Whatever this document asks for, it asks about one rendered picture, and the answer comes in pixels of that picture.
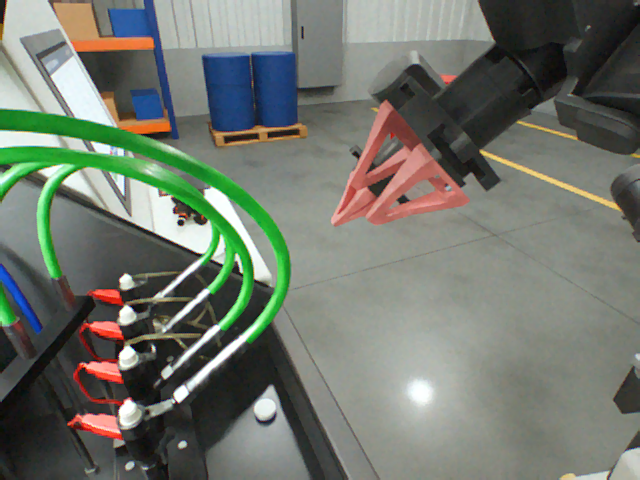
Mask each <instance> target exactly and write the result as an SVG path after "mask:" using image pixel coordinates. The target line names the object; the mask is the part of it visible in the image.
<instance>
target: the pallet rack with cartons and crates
mask: <svg viewBox="0 0 640 480"><path fill-rule="evenodd" d="M143 4H144V9H107V11H108V15H109V19H110V23H111V28H112V32H113V35H110V36H100V32H99V28H98V24H97V20H96V17H95V13H94V9H93V5H92V4H54V6H55V9H56V13H57V16H58V19H59V22H60V24H61V26H62V28H63V29H64V31H65V33H66V35H67V37H68V38H69V40H70V42H71V44H72V46H73V47H74V49H75V51H105V50H137V49H153V53H154V58H155V63H156V68H157V73H158V77H159V82H160V87H161V92H162V97H163V102H164V107H165V109H162V106H161V101H160V96H159V94H158V92H157V90H156V88H149V89H135V90H130V93H131V97H132V101H133V105H134V109H135V111H130V112H119V108H118V104H117V100H116V97H115V93H114V92H103V93H99V94H100V96H101V98H102V100H103V101H104V103H105V105H106V107H107V109H108V110H109V112H110V114H111V116H112V117H113V119H114V121H115V123H116V125H117V127H118V128H120V129H123V130H126V131H129V132H132V133H135V134H147V133H148V132H158V131H168V130H171V133H172V138H173V140H177V139H179V136H178V131H177V125H176V120H175V115H174V110H173V105H172V99H171V94H170V89H169V84H168V78H167V73H166V68H165V63H164V58H163V52H162V47H161V42H160V37H159V32H158V26H157V21H156V16H155V11H154V6H153V0H143Z"/></svg>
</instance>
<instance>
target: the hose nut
mask: <svg viewBox="0 0 640 480"><path fill-rule="evenodd" d="M186 381H187V380H185V381H184V382H183V383H182V384H181V385H180V386H178V387H177V388H176V390H175V392H174V393H173V395H174V396H175V398H176V400H177V402H178V403H180V404H182V405H185V406H186V405H187V404H188V403H190V402H192V401H193V400H194V399H195V398H196V397H197V396H198V394H199V393H198V394H193V393H191V392H190V391H189V390H188V389H187V387H186Z"/></svg>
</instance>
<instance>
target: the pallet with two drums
mask: <svg viewBox="0 0 640 480"><path fill-rule="evenodd" d="M250 57H251V65H250ZM202 60H203V67H204V74H205V83H206V88H207V95H208V101H209V103H208V105H209V108H210V115H211V120H208V124H209V130H210V133H212V136H213V139H214V140H215V141H216V146H217V148H221V147H230V146H239V144H248V143H257V142H266V141H275V140H284V139H294V138H303V137H307V136H308V129H307V128H306V125H302V123H301V122H298V121H299V119H298V88H297V79H298V77H297V57H296V54H295V53H294V52H283V51H267V52H254V53H251V54H250V55H249V54H245V53H213V54H205V55H203V56H202ZM251 69H252V76H251ZM252 80H253V87H252ZM253 92H254V99H253ZM254 103H255V110H254ZM255 115H256V116H255ZM271 127H273V128H271ZM263 128H264V129H263ZM251 129H252V130H251ZM294 131H298V134H297V135H286V136H277V137H268V138H267V134H274V133H283V132H294ZM221 132H224V133H221ZM255 135H257V137H258V139H249V140H240V141H231V142H225V139H227V138H236V137H246V136H255Z"/></svg>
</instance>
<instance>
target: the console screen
mask: <svg viewBox="0 0 640 480"><path fill-rule="evenodd" d="M19 40H20V42H21V44H22V46H23V47H24V49H25V50H26V52H27V54H28V55H29V57H30V58H31V60H32V62H33V63H34V65H35V66H36V68H37V70H38V71H39V73H40V74H41V76H42V78H43V79H44V81H45V82H46V84H47V86H48V87H49V89H50V90H51V92H52V94H53V95H54V97H55V98H56V100H57V102H58V103H59V105H60V106H61V108H62V110H63V111H64V114H65V113H66V114H65V115H67V116H68V117H74V118H79V119H84V120H89V121H93V122H97V123H101V124H105V125H108V126H112V127H114V124H113V122H112V120H111V119H110V117H109V115H108V113H107V111H106V110H105V108H104V106H103V104H102V103H101V101H100V99H99V97H98V95H97V94H96V92H95V90H94V88H93V86H92V85H91V83H90V81H89V79H88V78H87V76H86V74H85V72H84V70H83V69H82V67H81V65H80V63H79V62H78V60H77V58H76V56H75V54H74V53H73V51H72V49H71V47H70V45H69V44H68V42H67V40H66V38H65V37H64V35H63V33H62V31H61V30H60V29H59V28H58V29H54V30H50V31H45V32H40V33H36V34H32V35H28V36H24V37H20V38H19ZM82 141H83V142H84V144H85V146H86V147H87V149H88V150H89V152H98V153H105V154H111V155H121V156H127V157H129V152H128V151H125V150H122V149H119V148H115V147H111V146H107V145H103V144H98V143H94V142H90V141H85V140H82ZM101 171H102V173H103V174H104V176H105V178H106V179H107V181H108V182H109V184H110V186H111V187H112V189H113V190H114V192H115V194H116V195H117V197H118V198H119V200H120V202H121V203H122V205H123V206H124V208H125V210H126V211H127V213H128V214H129V216H130V217H132V200H131V182H130V178H128V177H125V176H122V175H118V174H115V173H111V172H107V171H103V170H101Z"/></svg>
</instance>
